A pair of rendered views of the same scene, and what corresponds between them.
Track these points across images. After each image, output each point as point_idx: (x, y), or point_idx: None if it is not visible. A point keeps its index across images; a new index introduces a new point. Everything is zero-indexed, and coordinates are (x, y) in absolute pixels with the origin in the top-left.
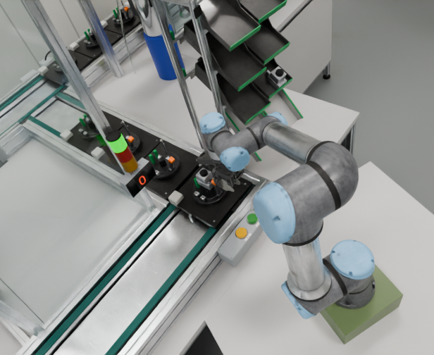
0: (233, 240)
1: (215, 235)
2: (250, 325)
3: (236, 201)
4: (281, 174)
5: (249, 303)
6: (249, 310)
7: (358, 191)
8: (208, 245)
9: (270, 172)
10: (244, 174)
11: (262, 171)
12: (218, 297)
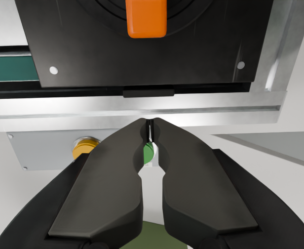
0: (59, 146)
1: (30, 101)
2: (13, 192)
3: (160, 84)
4: None
5: (31, 177)
6: (25, 182)
7: (295, 198)
8: None
9: None
10: (285, 22)
11: None
12: None
